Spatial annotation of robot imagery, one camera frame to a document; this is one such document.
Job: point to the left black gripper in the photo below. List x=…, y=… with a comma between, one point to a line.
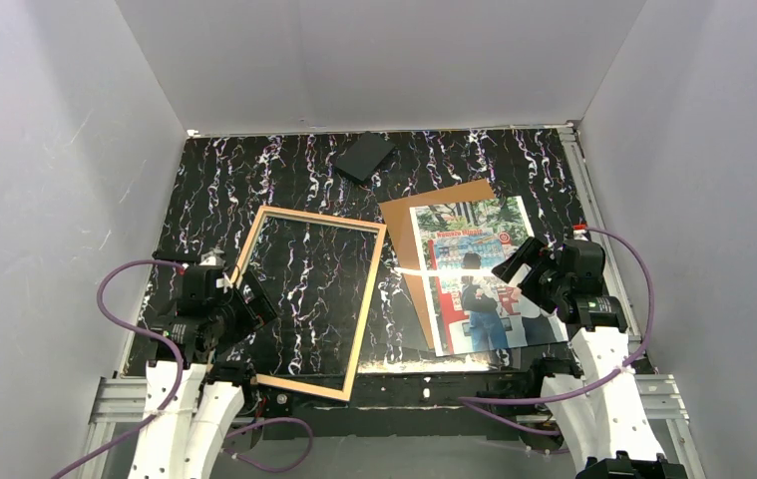
x=241, y=306

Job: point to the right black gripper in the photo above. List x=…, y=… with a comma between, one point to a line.
x=537, y=272

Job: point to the colour photo print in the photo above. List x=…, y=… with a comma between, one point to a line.
x=469, y=309

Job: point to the light wooden picture frame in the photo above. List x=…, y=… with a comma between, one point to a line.
x=321, y=271

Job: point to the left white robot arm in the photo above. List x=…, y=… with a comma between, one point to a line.
x=194, y=389

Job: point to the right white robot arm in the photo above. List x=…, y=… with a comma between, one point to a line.
x=600, y=415

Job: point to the brown cardboard backing board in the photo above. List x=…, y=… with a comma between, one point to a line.
x=397, y=218

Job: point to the black foam block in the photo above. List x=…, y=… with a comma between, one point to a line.
x=362, y=159

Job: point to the aluminium rail right side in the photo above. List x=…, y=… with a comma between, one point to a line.
x=593, y=218

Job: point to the aluminium rail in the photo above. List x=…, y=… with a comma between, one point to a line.
x=593, y=218
x=121, y=400

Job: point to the aluminium rail front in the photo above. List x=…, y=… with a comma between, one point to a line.
x=121, y=400

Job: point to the black mounting base plate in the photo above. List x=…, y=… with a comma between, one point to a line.
x=447, y=404

